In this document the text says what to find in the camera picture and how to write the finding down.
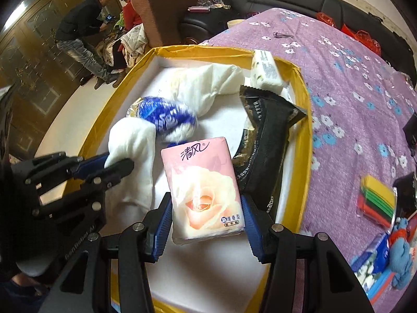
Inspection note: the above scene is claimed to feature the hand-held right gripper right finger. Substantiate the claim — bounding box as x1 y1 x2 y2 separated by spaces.
241 194 375 313

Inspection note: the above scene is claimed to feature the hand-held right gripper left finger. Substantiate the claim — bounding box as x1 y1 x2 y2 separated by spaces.
39 196 175 313

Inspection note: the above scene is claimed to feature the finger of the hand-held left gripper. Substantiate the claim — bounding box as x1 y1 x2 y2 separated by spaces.
24 152 111 185
33 158 135 219

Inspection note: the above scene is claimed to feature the white towel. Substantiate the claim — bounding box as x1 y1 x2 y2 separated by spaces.
151 64 245 118
104 117 157 212

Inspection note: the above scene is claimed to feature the pink tissue pack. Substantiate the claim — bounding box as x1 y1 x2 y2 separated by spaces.
161 136 246 246

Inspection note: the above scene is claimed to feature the yellow cardboard box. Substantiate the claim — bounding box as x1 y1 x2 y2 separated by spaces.
34 44 315 313

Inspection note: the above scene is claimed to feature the blue printed packet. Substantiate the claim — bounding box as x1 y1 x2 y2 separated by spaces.
350 233 391 284

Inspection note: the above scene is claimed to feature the multicoloured cloth pack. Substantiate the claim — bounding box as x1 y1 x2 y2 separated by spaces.
357 174 396 229

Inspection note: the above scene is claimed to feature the blue plush toy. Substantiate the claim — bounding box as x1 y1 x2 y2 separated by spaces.
388 217 417 289

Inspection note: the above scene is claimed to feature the blue white crinkled packet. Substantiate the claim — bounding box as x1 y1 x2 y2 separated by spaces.
126 95 199 147

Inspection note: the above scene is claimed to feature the black wipes packet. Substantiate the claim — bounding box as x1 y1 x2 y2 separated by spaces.
231 84 308 222

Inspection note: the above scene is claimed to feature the patterned brown blanket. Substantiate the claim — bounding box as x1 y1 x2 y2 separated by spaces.
98 34 126 69

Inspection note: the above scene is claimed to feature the wooden cabinet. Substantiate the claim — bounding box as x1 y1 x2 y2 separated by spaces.
0 0 111 157

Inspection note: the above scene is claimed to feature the beige quilted jacket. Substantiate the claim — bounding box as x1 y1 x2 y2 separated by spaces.
120 24 150 69

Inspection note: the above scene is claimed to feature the purple floral tablecloth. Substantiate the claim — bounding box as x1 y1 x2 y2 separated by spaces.
199 7 417 313

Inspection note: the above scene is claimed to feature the white floral tissue pack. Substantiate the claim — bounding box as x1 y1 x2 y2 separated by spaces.
249 49 289 95

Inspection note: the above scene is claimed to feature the brown armchair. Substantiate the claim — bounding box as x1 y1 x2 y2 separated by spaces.
132 0 229 48

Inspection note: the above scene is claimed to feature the red plastic bag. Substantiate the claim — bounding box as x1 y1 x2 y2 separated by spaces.
340 24 382 56
317 12 336 27

